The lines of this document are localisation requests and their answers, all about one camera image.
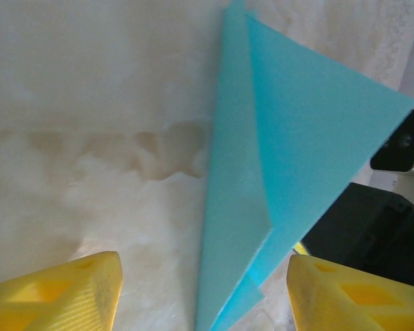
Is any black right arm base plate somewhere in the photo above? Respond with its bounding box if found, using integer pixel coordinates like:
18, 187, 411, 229
369, 108, 414, 174

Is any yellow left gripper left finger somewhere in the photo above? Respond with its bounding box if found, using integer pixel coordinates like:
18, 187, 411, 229
0, 251, 124, 331

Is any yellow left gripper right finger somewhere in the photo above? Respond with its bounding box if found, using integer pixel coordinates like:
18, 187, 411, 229
287, 254, 414, 331

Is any teal cloth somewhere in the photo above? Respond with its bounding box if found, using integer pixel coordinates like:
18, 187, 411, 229
194, 0, 414, 331

